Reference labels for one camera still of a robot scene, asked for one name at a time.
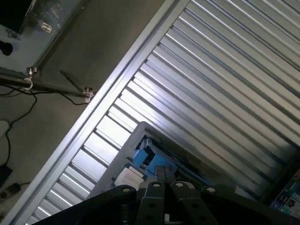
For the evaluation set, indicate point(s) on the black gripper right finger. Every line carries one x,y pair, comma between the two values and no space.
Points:
187,206

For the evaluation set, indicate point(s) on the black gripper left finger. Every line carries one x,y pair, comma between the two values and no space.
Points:
150,204

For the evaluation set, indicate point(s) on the grey parts rack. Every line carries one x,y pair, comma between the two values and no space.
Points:
112,173

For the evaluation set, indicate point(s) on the black open PC case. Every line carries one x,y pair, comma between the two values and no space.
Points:
288,168

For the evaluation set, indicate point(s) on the power strip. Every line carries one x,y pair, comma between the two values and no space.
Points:
11,188

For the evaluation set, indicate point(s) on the flat black box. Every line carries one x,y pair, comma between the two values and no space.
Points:
4,175

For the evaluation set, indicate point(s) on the black stand bar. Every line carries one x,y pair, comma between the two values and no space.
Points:
47,87

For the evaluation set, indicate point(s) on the desk with metal frame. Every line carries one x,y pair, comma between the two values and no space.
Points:
58,28

